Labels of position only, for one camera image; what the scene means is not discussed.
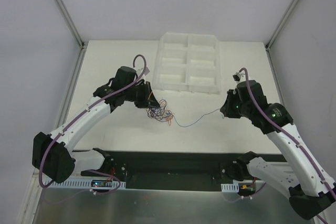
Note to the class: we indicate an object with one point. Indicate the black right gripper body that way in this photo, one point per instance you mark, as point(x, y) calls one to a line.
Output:
point(228, 105)

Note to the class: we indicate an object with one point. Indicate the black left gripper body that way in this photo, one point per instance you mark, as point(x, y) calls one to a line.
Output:
point(146, 94)

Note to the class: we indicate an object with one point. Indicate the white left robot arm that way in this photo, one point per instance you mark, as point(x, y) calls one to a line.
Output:
point(53, 153)

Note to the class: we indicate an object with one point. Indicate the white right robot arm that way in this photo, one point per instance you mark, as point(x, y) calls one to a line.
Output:
point(311, 190)

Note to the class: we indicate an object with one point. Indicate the white plastic compartment tray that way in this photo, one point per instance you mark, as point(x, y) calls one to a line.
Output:
point(188, 62)

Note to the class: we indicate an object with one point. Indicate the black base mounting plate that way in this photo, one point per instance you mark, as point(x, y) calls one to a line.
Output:
point(175, 171)

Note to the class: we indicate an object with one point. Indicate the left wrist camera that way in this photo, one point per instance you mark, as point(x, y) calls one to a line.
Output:
point(145, 71)

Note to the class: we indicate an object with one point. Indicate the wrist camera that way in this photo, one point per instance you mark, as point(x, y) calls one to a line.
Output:
point(237, 76)
point(145, 71)

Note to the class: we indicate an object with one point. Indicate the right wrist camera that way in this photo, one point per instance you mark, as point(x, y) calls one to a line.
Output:
point(237, 76)

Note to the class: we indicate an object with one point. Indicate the left aluminium frame post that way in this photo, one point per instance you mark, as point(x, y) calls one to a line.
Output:
point(69, 22)

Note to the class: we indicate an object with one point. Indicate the aluminium frame post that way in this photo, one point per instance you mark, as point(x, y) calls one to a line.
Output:
point(69, 22)
point(285, 17)

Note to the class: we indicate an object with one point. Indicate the right white cable duct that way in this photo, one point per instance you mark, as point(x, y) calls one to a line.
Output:
point(230, 188)

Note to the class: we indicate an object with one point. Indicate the white cable duct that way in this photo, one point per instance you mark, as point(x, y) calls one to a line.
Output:
point(230, 188)
point(89, 183)

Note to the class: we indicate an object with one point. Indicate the aluminium front rail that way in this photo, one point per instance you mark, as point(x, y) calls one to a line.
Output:
point(39, 179)

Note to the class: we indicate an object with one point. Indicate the left white cable duct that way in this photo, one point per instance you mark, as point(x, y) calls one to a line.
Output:
point(89, 183)

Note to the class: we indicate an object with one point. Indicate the right aluminium frame post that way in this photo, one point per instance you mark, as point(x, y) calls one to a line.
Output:
point(285, 17)

